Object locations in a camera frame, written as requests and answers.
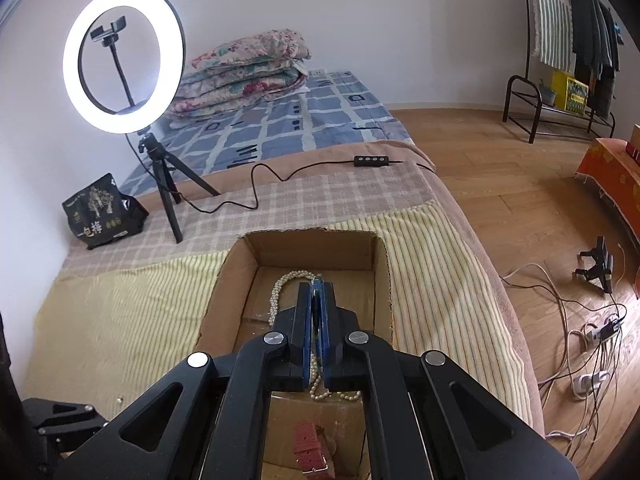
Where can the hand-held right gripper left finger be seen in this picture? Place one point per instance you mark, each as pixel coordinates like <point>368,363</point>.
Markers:
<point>306,340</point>

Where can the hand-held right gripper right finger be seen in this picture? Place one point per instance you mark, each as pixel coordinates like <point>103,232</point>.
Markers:
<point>324,340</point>

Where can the cardboard box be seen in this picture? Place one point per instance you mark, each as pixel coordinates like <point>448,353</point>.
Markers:
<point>310,247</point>

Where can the yellow striped cloth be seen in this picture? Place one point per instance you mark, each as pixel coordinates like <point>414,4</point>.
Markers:
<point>125,310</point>

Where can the brown checked blanket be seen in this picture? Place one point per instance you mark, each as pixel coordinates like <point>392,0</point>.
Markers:
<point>320,200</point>

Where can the black mini tripod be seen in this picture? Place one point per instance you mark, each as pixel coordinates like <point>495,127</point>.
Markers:
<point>165,180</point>

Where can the black snack bag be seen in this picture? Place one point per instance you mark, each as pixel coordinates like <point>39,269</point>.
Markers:
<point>100,210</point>

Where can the blue plaid bed sheet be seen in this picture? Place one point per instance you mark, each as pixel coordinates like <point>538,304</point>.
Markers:
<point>320,120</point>

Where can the white plug adapter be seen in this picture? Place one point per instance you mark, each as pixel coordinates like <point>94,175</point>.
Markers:
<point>582,385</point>

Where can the folded floral quilt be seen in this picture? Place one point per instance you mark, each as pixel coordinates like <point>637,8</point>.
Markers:
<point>240,70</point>

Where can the small black floor stand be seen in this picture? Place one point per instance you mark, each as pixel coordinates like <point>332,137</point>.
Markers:
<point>597,265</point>

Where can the black power adapter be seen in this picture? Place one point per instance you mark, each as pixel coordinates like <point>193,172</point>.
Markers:
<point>610,329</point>

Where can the small grey pot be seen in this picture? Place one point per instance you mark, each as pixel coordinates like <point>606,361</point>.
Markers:
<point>547,95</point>

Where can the orange cloth covered table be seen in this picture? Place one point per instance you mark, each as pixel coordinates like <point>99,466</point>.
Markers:
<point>615,180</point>

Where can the yellow box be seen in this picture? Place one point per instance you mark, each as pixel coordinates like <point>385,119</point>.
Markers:
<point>570,92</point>

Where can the black phone holder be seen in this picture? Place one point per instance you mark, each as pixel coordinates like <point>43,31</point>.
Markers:
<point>107,32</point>

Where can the black metal clothes rack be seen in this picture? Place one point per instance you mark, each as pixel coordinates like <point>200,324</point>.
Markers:
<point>527,35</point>

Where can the striped hanging towel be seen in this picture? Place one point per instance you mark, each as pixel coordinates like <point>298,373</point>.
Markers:
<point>552,15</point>

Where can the dark hanging clothes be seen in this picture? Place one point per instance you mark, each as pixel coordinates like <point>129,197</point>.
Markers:
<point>592,35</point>

